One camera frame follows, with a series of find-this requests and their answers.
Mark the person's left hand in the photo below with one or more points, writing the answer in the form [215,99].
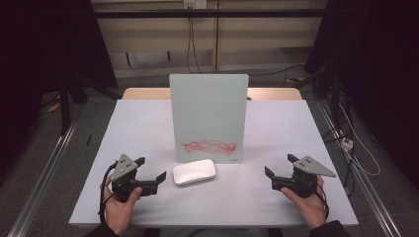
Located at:
[120,212]

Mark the metal floor rail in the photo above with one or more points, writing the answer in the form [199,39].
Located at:
[42,177]
[365,184]

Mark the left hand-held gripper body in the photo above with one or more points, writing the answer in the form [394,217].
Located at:
[123,166]

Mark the white wall socket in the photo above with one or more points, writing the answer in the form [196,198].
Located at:
[195,3]

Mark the pale green glass writing board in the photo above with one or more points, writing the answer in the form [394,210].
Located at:
[207,112]

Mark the black horizontal frame bar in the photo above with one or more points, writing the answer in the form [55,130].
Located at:
[210,13]

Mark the dark curtain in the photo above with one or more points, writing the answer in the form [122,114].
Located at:
[39,49]
[382,65]

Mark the wooden table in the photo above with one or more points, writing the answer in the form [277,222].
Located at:
[145,94]

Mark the white board eraser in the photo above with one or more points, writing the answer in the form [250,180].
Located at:
[194,172]

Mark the white table cover sheet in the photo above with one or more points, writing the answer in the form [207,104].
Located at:
[263,131]

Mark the small black stick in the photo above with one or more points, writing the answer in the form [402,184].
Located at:
[88,140]

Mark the person's right hand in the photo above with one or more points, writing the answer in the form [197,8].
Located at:
[311,209]

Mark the person's lap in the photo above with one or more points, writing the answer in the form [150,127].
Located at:
[214,233]

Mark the black metal stand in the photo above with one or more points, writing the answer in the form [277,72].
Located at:
[335,95]
[64,105]

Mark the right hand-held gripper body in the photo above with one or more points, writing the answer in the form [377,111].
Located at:
[303,181]

